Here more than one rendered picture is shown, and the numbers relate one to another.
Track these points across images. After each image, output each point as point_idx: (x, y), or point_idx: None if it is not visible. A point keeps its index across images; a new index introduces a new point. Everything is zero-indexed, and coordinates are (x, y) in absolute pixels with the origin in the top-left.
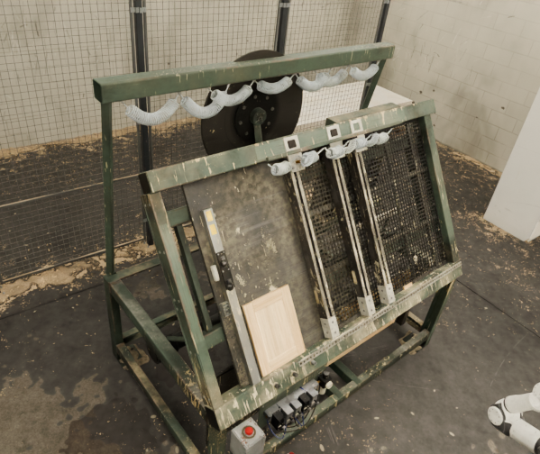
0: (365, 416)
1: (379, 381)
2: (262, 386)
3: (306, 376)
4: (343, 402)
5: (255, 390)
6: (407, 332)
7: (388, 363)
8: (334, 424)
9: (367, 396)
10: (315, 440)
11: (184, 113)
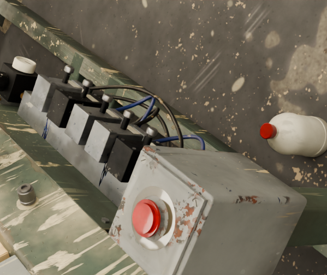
0: (149, 25)
1: (81, 32)
2: (33, 240)
3: (0, 127)
4: (137, 81)
5: (46, 261)
6: None
7: (31, 17)
8: (185, 81)
9: (113, 40)
10: (230, 106)
11: None
